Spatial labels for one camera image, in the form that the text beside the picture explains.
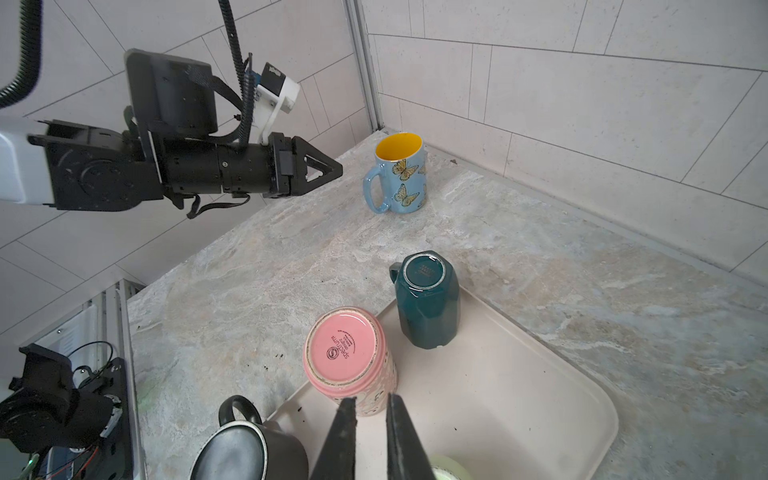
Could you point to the blue butterfly mug yellow inside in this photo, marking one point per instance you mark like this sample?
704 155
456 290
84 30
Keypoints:
401 168

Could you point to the pink mug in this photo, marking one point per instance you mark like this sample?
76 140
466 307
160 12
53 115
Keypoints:
346 355

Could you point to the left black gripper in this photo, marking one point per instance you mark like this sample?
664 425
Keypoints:
187 134

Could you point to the dark green mug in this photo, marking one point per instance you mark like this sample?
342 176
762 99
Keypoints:
428 299

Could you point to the black mug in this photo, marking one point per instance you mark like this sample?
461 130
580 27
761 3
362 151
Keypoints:
243 447

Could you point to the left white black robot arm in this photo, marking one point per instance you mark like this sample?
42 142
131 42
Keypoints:
25 178

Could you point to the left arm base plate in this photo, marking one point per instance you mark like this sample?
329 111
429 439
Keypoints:
69 430

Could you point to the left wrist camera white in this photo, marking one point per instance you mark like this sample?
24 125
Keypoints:
274 93

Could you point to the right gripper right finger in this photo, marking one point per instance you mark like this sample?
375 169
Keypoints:
406 457

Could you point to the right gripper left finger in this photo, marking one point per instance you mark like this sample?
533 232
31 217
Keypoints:
337 458

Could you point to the light green mug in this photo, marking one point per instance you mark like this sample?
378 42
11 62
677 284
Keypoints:
445 468

